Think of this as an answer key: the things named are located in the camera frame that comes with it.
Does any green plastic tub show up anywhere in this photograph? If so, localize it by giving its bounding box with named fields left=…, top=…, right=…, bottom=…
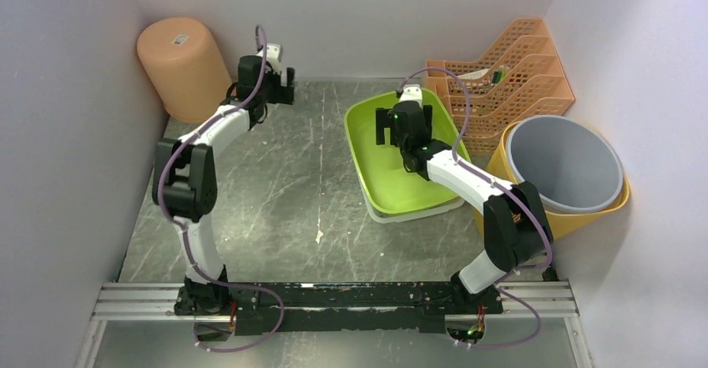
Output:
left=344, top=91, right=463, bottom=215

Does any white perforated plastic basket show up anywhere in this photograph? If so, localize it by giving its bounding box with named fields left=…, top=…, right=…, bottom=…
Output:
left=363, top=184, right=465, bottom=224

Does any orange plastic bucket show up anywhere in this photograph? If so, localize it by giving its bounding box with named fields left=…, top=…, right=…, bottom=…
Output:
left=136, top=17, right=232, bottom=124

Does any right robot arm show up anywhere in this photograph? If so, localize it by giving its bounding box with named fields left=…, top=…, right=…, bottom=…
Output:
left=375, top=101, right=553, bottom=313

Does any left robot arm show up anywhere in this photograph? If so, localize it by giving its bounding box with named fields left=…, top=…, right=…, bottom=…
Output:
left=152, top=45, right=295, bottom=315

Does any white paper booklet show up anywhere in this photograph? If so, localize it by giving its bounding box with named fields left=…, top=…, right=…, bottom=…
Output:
left=458, top=68, right=489, bottom=80

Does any coloured marker set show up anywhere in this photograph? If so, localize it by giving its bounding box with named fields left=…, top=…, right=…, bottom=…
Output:
left=490, top=66, right=509, bottom=85

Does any orange plastic file organizer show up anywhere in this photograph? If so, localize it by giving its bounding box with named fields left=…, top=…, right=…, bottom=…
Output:
left=423, top=18, right=574, bottom=155

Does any grey plastic bin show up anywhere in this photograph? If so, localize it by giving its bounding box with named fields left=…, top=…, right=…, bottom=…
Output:
left=505, top=115, right=625, bottom=215

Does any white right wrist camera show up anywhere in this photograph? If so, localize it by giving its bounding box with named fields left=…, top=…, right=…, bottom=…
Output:
left=397, top=84, right=423, bottom=106

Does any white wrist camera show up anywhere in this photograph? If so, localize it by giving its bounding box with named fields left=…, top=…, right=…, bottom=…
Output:
left=397, top=84, right=423, bottom=106
left=256, top=43, right=282, bottom=75

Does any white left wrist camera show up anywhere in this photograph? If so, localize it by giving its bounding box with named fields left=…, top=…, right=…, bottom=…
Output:
left=256, top=43, right=282, bottom=75

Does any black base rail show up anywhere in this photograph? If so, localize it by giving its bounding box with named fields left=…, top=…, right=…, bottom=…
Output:
left=173, top=280, right=503, bottom=335

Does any aluminium frame rail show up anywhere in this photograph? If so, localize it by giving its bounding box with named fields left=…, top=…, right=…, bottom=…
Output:
left=92, top=281, right=579, bottom=321

